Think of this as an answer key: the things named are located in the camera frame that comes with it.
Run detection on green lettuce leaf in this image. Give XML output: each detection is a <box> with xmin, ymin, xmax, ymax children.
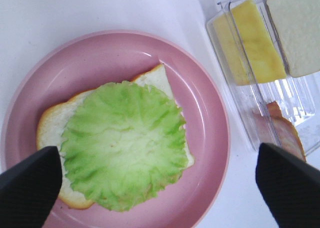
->
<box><xmin>59</xmin><ymin>80</ymin><xmax>190</xmax><ymax>213</ymax></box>

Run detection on pink round plate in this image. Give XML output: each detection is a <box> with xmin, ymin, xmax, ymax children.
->
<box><xmin>0</xmin><ymin>30</ymin><xmax>230</xmax><ymax>228</ymax></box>

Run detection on right clear plastic container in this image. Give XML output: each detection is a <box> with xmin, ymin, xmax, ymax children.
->
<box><xmin>206</xmin><ymin>0</ymin><xmax>320</xmax><ymax>156</ymax></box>

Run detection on yellow cheese slice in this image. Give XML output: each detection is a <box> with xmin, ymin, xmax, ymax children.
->
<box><xmin>213</xmin><ymin>0</ymin><xmax>287</xmax><ymax>85</ymax></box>

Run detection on bacon strip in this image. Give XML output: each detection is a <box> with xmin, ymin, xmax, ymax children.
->
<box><xmin>253</xmin><ymin>101</ymin><xmax>306</xmax><ymax>162</ymax></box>

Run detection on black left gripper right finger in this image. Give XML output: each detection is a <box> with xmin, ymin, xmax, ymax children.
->
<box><xmin>255</xmin><ymin>143</ymin><xmax>320</xmax><ymax>228</ymax></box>

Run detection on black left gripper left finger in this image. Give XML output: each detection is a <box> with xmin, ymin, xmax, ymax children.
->
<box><xmin>0</xmin><ymin>146</ymin><xmax>62</xmax><ymax>228</ymax></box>

